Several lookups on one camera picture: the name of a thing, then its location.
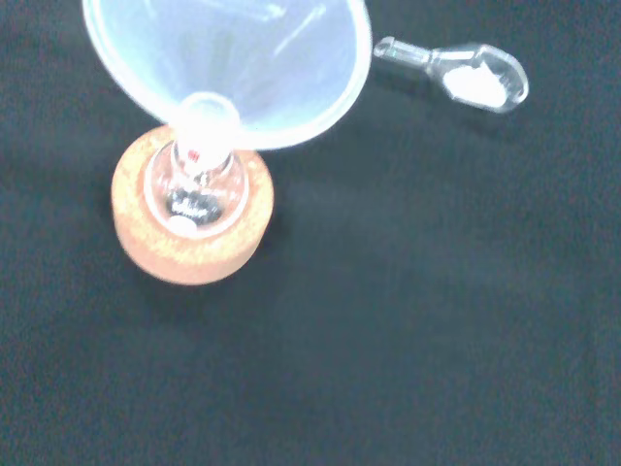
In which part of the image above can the clear round-bottom flask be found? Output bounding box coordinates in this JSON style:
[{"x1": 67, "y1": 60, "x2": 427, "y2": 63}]
[{"x1": 145, "y1": 139, "x2": 251, "y2": 240}]

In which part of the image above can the glass weighing funnel with powder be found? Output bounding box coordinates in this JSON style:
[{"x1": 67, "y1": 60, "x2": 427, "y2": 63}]
[{"x1": 373, "y1": 35, "x2": 531, "y2": 116}]

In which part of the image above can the black cloth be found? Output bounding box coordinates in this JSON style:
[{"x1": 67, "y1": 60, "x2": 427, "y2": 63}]
[{"x1": 0, "y1": 0, "x2": 621, "y2": 466}]

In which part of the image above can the cork ring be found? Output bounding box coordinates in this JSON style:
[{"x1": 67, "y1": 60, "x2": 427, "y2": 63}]
[{"x1": 111, "y1": 122, "x2": 278, "y2": 286}]

